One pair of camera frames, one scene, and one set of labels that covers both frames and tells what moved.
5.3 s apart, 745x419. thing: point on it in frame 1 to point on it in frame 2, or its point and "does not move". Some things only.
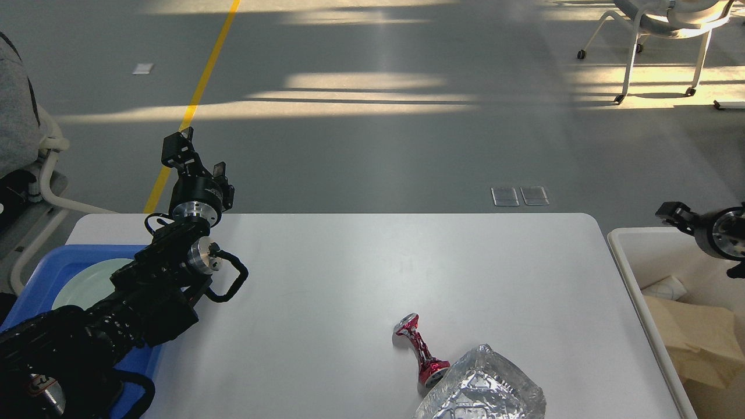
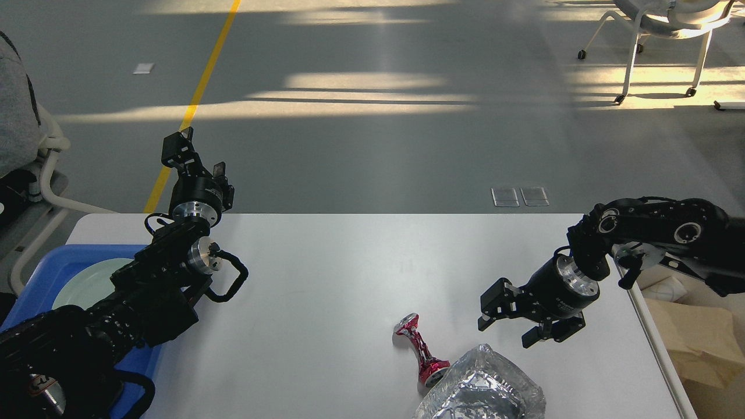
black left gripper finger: x=228 y=190 does not move
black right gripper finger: x=677 y=214 to x=502 y=301
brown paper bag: x=701 y=340 does not move
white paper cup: x=670 y=287 does not move
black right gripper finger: x=738 y=271 to x=558 y=331
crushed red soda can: x=429 y=366 does not move
